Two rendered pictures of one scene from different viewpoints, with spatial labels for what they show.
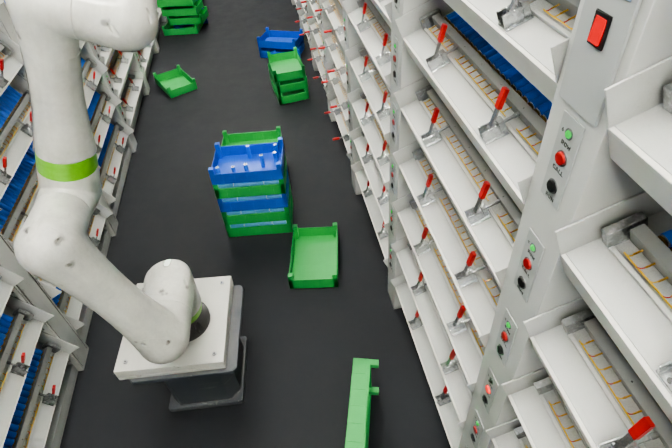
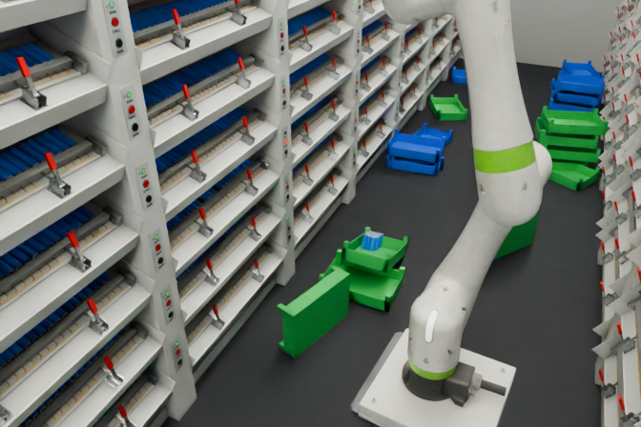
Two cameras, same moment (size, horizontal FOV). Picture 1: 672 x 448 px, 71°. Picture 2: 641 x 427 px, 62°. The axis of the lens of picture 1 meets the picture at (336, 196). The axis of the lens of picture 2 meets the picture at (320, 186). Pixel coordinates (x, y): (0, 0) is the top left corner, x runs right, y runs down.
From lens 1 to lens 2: 2.00 m
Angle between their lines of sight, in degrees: 102
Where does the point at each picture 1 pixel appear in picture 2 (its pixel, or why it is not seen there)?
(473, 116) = (227, 28)
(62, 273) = not seen: hidden behind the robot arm
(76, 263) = not seen: hidden behind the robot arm
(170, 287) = (436, 290)
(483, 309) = (258, 132)
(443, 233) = (221, 160)
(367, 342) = (251, 385)
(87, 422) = not seen: outside the picture
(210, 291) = (391, 397)
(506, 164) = (255, 18)
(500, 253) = (258, 75)
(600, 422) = (300, 51)
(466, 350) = (260, 184)
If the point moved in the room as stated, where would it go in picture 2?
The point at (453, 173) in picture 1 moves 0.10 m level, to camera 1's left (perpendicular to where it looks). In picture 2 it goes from (217, 99) to (243, 106)
